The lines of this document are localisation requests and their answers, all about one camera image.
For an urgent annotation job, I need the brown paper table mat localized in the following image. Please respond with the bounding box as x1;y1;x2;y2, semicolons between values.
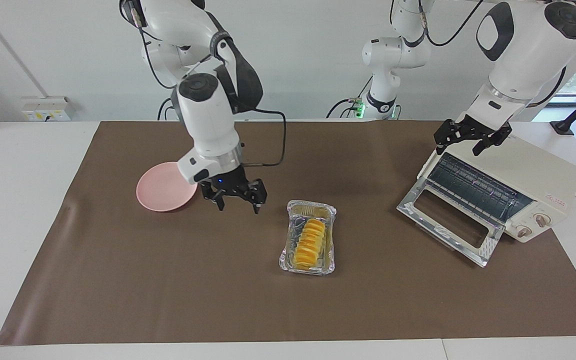
0;120;576;347

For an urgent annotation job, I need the cream toaster oven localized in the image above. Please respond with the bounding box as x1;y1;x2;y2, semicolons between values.
416;131;576;244

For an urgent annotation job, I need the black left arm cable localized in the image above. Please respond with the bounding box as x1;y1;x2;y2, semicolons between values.
390;0;567;108

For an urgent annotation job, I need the sliced yellow bread loaf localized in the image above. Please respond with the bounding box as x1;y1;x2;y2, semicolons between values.
293;218;327;271

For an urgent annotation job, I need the white wall cable conduit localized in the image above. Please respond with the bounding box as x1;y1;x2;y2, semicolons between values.
0;0;50;99

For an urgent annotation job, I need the oven wire rack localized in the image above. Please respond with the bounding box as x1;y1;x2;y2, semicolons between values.
427;152;535;224

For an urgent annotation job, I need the aluminium foil tray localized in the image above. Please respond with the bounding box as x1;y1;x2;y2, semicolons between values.
279;200;337;276

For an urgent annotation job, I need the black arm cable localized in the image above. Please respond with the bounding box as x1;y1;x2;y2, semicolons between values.
390;0;567;108
238;106;288;167

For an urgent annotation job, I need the black base cable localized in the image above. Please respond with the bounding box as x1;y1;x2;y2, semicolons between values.
325;75;374;120

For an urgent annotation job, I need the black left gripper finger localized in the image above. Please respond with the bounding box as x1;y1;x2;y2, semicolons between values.
472;137;500;157
434;125;458;156

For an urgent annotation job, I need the white wall socket box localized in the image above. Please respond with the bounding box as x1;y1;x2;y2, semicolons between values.
21;96;75;122

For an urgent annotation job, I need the pink round plate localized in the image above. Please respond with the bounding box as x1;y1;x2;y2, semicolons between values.
136;161;199;213

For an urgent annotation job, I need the glass oven door metal frame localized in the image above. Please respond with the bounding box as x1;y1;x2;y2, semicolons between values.
396;177;507;268

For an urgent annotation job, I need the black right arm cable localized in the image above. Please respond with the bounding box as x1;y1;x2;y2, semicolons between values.
238;106;288;167

